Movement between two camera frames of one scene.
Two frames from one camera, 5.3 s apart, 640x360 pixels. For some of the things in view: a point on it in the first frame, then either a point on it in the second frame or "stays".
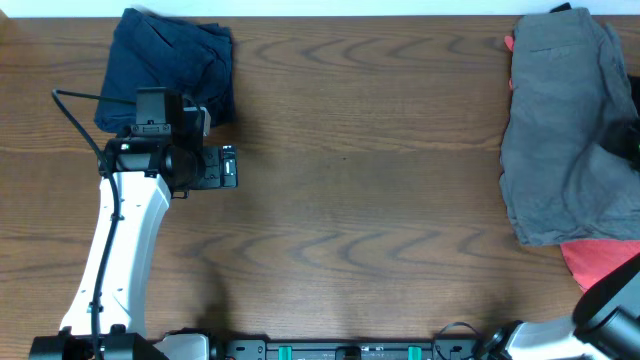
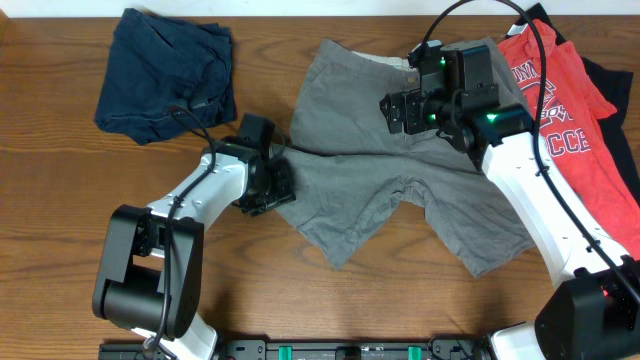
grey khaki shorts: [568, 87] -> [348, 166]
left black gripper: [214, 177] -> [286, 194]
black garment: [622, 137] -> [615, 84]
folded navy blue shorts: [153, 51] stays
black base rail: [437, 349] stays
